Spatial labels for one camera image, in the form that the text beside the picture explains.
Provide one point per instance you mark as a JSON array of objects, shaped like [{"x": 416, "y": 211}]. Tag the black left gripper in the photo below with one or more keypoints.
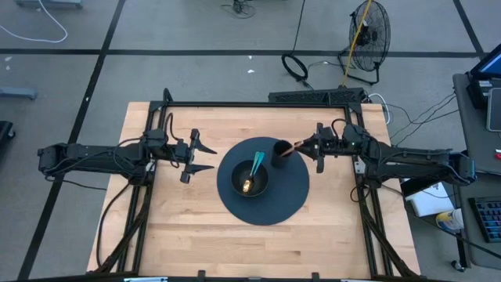
[{"x": 182, "y": 150}]

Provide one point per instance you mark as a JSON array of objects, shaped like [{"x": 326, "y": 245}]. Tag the white wipes canister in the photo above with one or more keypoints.
[{"x": 450, "y": 220}]

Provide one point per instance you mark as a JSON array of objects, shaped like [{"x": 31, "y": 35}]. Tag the black metal table frame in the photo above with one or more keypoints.
[{"x": 250, "y": 104}]

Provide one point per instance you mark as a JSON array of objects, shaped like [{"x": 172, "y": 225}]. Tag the round dark woven placemat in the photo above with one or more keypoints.
[{"x": 282, "y": 199}]

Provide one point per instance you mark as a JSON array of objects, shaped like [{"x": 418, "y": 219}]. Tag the silver mounting bracket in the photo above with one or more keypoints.
[{"x": 357, "y": 166}]

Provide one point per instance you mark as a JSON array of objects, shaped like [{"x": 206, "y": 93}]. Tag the black laptop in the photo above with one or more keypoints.
[{"x": 489, "y": 66}]

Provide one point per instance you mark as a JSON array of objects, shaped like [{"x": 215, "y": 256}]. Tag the grey tablet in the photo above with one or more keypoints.
[{"x": 495, "y": 109}]

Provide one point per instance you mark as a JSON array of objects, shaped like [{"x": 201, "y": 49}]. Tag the orange straw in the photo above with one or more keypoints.
[{"x": 291, "y": 149}]

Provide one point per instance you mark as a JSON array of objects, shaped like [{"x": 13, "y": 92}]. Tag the grey cart base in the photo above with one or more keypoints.
[{"x": 49, "y": 3}]

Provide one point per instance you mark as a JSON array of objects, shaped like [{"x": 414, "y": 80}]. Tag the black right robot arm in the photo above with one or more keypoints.
[{"x": 411, "y": 162}]

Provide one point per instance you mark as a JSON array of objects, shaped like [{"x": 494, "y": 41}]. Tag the grey side table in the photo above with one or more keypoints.
[{"x": 475, "y": 133}]

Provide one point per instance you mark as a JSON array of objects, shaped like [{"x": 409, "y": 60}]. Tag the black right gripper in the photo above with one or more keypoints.
[{"x": 330, "y": 143}]

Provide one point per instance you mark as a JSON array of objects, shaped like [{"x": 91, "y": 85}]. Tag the black perforated box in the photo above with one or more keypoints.
[{"x": 313, "y": 96}]

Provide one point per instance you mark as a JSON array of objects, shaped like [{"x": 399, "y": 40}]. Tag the grey floor bar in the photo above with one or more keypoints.
[{"x": 17, "y": 92}]

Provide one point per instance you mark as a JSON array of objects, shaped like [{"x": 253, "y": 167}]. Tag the white box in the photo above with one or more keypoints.
[{"x": 428, "y": 201}]

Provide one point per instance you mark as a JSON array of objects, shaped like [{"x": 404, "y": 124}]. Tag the grey desk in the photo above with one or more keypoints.
[{"x": 469, "y": 254}]

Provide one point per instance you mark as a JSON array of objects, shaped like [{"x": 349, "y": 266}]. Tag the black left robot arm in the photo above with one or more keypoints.
[{"x": 90, "y": 158}]

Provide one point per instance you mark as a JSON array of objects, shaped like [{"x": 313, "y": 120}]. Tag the black cup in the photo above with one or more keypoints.
[{"x": 280, "y": 158}]

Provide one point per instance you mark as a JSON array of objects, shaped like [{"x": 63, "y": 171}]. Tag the black floor fan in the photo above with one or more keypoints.
[{"x": 370, "y": 37}]

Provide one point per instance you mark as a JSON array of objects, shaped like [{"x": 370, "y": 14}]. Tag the black bowl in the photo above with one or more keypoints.
[{"x": 260, "y": 186}]

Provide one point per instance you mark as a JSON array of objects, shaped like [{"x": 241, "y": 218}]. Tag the black floor object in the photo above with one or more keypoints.
[{"x": 4, "y": 135}]

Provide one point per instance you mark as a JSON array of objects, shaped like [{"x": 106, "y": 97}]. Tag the black keyboard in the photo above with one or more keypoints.
[{"x": 489, "y": 219}]

